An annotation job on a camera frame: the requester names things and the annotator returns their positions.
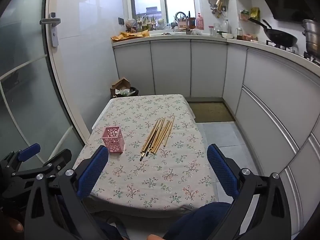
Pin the brown floor mat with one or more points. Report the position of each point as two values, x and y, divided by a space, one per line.
210 112

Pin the gas stove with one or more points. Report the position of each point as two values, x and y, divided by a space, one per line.
285 48

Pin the dark wall outlet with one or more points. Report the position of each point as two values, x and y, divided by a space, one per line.
121 21

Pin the black wok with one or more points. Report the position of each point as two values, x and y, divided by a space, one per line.
282 38

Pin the wooden rolling pin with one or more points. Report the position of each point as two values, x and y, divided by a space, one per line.
219 5

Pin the floral tablecloth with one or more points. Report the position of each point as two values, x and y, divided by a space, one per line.
155 180

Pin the white bowl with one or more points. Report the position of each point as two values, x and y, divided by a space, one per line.
227 35

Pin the black range hood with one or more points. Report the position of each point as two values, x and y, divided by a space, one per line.
292 0

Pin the pink detergent bottle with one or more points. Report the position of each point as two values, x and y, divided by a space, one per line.
200 22

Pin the yellow paper bags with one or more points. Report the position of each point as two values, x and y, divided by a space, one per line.
130 35

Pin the white kitchen countertop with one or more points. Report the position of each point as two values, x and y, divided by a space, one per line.
175 38

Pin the bundle of wooden chopsticks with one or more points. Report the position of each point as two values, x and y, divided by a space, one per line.
156 140

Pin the person's dark blue pants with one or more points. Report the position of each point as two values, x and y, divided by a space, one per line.
195 220

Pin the glass jar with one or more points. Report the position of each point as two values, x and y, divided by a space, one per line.
215 31

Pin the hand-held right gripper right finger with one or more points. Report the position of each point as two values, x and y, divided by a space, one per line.
222 170

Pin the potted green plants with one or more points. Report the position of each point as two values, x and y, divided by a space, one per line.
145 22

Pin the yellow green packet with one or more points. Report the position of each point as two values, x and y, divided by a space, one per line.
255 13

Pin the cardboard box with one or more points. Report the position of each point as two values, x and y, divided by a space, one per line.
120 83

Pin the dark oil bottle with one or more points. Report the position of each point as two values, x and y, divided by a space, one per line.
239 36

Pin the steel stock pot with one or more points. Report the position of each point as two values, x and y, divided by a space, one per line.
312 40

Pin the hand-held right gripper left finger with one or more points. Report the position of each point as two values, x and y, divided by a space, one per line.
92 172

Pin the pink perforated utensil holder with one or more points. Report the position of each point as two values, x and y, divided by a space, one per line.
113 142

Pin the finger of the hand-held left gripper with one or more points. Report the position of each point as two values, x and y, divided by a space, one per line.
30 151
60 158

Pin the frosted glass door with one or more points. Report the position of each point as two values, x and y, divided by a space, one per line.
25 92

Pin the white pitcher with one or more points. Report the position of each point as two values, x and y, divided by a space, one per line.
225 26

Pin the clear plastic bag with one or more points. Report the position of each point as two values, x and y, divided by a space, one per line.
130 23

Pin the brown utensil container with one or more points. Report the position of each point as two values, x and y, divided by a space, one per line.
191 23

